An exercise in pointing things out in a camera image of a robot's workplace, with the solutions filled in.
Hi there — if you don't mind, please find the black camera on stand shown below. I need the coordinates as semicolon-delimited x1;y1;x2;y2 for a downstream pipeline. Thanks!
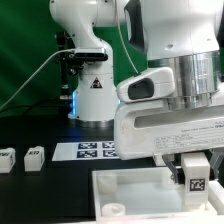
55;31;108;100

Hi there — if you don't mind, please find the white sheet with tags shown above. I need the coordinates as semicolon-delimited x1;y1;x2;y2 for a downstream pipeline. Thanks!
52;141;118;161

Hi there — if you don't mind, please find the black cable on table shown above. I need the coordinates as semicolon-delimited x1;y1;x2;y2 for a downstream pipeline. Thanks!
0;97;73;118

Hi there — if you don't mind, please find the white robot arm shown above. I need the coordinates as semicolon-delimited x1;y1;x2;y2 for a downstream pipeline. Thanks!
50;0;224;160

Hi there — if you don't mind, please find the white square tabletop part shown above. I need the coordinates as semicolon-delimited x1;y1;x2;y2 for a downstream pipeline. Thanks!
92;167;217;224

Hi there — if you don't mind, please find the white camera cable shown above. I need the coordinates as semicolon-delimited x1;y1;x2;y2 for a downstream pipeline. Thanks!
0;0;139;112

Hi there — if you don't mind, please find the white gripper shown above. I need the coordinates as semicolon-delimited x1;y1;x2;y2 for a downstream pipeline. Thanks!
114;100;224;184

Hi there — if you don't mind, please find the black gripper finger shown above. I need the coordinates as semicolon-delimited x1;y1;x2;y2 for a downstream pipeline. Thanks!
206;148;224;179

